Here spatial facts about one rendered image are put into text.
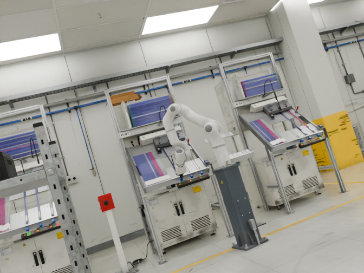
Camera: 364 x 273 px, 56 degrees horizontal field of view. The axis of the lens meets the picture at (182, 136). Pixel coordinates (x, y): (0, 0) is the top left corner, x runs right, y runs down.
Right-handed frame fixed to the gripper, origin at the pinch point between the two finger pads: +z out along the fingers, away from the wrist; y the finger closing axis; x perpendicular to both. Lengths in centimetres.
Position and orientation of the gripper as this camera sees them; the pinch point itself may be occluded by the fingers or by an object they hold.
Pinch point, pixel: (181, 176)
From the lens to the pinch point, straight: 340.6
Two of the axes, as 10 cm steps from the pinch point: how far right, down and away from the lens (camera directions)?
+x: -3.9, -5.3, 7.6
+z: 0.5, 8.1, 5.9
